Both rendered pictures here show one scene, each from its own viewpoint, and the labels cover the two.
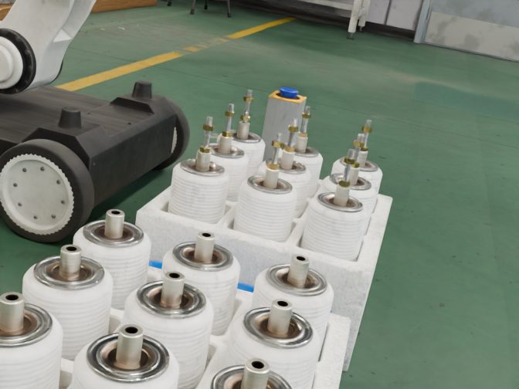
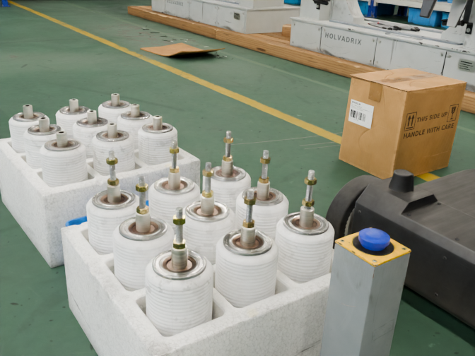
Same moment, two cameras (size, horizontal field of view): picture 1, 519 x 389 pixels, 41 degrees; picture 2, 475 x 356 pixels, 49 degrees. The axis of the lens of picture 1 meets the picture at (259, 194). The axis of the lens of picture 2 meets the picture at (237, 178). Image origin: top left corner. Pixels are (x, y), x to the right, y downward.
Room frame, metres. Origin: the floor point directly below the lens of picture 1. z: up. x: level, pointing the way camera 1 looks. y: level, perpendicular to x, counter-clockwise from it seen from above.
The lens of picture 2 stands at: (1.76, -0.58, 0.66)
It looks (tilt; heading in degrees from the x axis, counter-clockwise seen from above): 24 degrees down; 133
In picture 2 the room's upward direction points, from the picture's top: 3 degrees clockwise
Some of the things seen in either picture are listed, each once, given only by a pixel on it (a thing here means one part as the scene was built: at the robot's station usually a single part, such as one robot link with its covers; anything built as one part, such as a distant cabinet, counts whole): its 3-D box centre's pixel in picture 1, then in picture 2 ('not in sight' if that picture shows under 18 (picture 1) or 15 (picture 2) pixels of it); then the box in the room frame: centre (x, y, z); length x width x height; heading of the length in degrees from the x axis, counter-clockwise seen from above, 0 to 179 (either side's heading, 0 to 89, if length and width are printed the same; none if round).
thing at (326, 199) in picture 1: (340, 202); (114, 199); (1.05, -0.13, 0.25); 0.08 x 0.08 x 0.01
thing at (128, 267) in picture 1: (106, 297); (157, 162); (0.79, 0.17, 0.16); 0.10 x 0.10 x 0.18
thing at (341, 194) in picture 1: (341, 195); (114, 193); (1.05, -0.13, 0.26); 0.02 x 0.02 x 0.03
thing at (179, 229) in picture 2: (364, 139); (179, 232); (1.28, -0.18, 0.30); 0.01 x 0.01 x 0.08
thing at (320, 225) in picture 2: (242, 136); (305, 223); (1.33, 0.05, 0.25); 0.08 x 0.08 x 0.01
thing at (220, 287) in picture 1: (193, 320); (114, 171); (0.77, 0.05, 0.16); 0.10 x 0.10 x 0.18
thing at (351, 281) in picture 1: (270, 247); (205, 289); (1.19, -0.04, 0.09); 0.39 x 0.39 x 0.18; 78
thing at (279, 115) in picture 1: (275, 164); (356, 340); (1.49, -0.02, 0.16); 0.07 x 0.07 x 0.31; 78
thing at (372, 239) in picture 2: (288, 93); (373, 241); (1.49, -0.02, 0.32); 0.04 x 0.04 x 0.02
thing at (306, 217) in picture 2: (243, 130); (306, 217); (1.33, 0.05, 0.26); 0.02 x 0.02 x 0.03
